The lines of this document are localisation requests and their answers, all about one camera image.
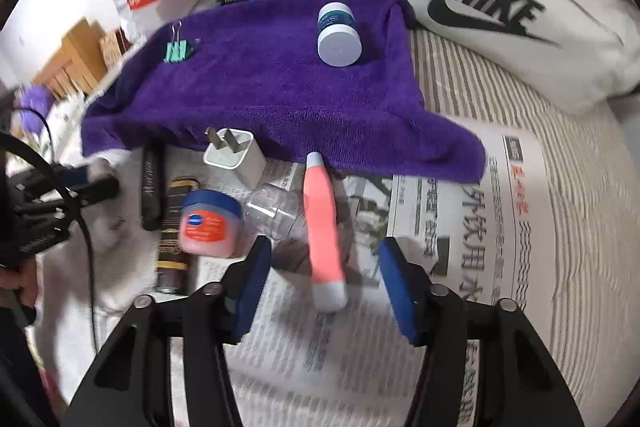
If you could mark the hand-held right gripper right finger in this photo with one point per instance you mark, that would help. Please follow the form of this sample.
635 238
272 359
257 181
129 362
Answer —
397 287

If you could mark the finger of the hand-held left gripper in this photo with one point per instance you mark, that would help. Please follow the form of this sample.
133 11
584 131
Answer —
75 173
97 191

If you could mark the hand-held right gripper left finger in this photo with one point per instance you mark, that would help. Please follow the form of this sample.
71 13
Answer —
252 287

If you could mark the pink jar with blue lid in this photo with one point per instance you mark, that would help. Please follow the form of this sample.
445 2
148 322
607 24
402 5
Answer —
210 227

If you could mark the clear plastic bottle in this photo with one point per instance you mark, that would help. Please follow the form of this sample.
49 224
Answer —
275 212

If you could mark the dark brown box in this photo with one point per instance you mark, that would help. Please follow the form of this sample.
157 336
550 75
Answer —
170 267

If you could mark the pink tube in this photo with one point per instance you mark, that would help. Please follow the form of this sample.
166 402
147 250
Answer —
322 232

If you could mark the person's left hand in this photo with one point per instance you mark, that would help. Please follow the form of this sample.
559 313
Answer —
20 284

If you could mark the purple fuzzy object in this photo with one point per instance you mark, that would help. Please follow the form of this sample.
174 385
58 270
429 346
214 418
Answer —
35 102

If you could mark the newspaper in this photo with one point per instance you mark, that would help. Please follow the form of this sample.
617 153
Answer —
475 232

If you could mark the white charger plug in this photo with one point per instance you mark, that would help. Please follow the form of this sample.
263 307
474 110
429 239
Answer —
237 157

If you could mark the green binder clip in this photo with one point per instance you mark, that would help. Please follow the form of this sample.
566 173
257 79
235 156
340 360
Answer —
177 52

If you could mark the purple towel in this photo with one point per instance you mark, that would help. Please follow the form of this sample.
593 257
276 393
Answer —
275 97

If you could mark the white bottle with blue label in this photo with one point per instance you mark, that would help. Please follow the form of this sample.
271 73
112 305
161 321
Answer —
340 47

